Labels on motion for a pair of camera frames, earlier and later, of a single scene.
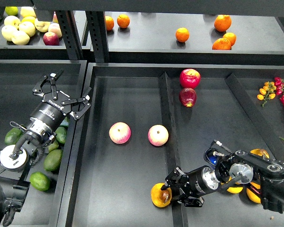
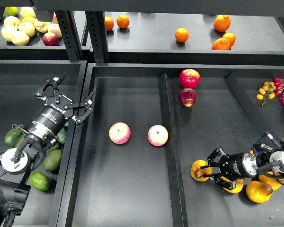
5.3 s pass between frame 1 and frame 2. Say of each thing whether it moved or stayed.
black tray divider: stayed
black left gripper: moved
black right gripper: moved
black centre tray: stayed
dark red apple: stayed
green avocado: stayed
